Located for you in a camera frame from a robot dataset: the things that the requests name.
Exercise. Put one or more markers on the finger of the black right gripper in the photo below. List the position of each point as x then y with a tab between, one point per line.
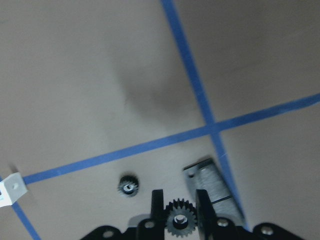
206	216

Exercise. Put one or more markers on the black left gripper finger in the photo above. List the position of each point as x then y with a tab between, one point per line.
157	214

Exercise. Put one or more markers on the black bearing gear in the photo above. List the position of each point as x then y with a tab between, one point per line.
180	218
128	185

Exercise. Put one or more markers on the black brake pad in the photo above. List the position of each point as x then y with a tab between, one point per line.
204	174

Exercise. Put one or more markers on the white curved plastic part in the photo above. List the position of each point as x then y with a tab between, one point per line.
12	188

